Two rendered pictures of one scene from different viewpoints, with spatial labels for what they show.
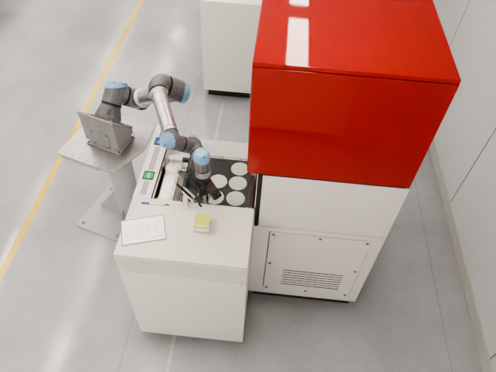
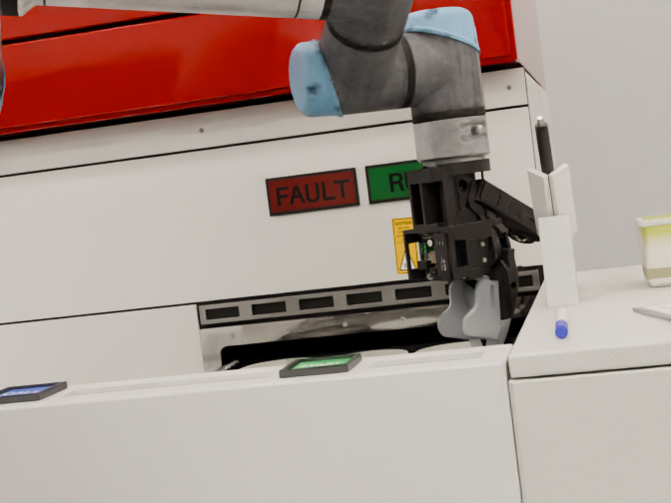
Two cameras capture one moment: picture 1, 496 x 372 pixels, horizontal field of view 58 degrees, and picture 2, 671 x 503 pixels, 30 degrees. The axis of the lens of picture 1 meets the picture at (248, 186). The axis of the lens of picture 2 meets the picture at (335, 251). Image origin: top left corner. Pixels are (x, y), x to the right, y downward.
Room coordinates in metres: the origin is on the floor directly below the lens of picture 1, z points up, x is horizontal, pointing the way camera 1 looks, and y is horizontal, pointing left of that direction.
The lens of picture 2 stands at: (1.37, 1.51, 1.10)
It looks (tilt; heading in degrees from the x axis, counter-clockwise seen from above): 3 degrees down; 279
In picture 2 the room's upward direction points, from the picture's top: 7 degrees counter-clockwise
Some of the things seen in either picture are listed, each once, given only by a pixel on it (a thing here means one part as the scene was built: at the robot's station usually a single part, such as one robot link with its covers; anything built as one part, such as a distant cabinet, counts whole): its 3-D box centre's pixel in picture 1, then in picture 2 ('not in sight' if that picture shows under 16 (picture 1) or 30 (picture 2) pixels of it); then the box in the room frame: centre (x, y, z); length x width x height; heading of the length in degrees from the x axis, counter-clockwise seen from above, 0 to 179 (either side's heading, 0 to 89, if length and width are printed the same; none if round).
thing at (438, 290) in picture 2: not in sight; (364, 297); (1.60, -0.05, 0.96); 0.44 x 0.01 x 0.02; 177
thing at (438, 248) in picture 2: (202, 181); (456, 222); (1.45, 0.23, 1.05); 0.09 x 0.08 x 0.12; 47
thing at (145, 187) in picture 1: (156, 167); (184, 467); (1.68, 0.52, 0.89); 0.55 x 0.09 x 0.14; 177
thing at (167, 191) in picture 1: (170, 183); not in sight; (1.59, 0.43, 0.87); 0.36 x 0.08 x 0.03; 177
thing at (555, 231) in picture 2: (188, 198); (556, 234); (1.35, 0.29, 1.03); 0.06 x 0.04 x 0.13; 87
